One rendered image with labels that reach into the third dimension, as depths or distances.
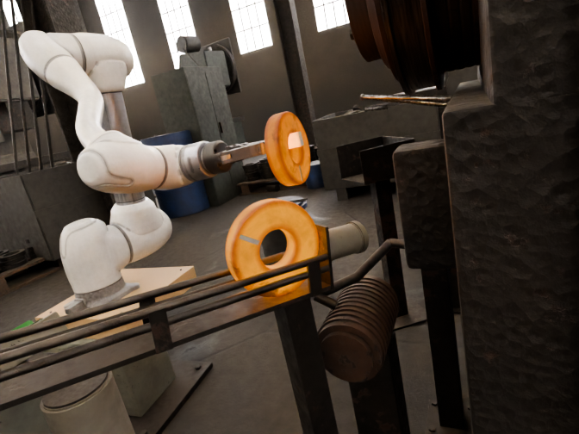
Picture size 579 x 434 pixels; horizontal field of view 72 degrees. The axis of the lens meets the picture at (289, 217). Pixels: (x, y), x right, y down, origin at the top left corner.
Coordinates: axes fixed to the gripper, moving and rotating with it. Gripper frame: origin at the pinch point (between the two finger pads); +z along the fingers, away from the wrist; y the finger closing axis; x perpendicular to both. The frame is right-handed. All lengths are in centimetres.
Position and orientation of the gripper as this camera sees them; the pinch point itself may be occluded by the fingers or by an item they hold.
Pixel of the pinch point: (286, 141)
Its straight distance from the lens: 86.3
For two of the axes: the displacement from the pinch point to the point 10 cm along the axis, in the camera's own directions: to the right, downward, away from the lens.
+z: 8.9, -1.1, -4.5
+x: -2.5, -9.4, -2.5
